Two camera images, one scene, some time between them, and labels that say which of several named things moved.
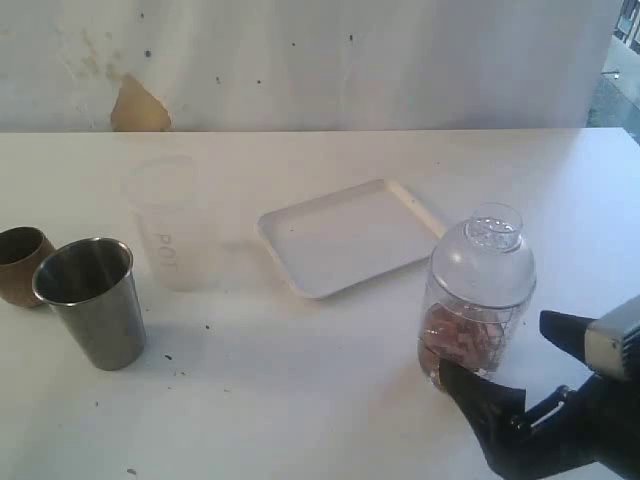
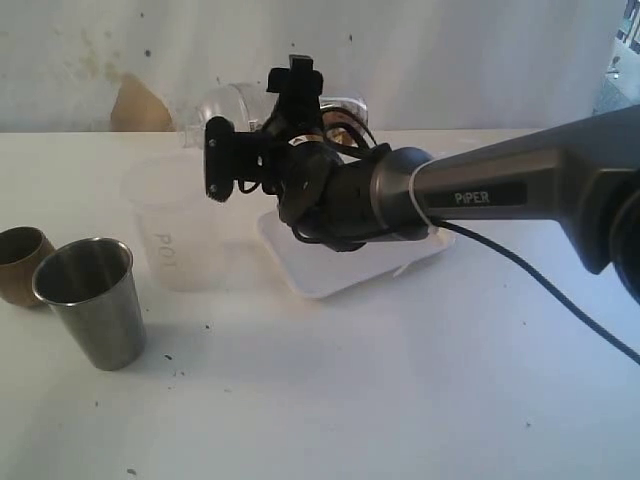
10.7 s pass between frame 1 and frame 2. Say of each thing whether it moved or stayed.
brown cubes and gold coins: moved
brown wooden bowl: stayed
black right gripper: moved
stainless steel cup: stayed
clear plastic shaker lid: moved
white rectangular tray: stayed
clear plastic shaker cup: moved
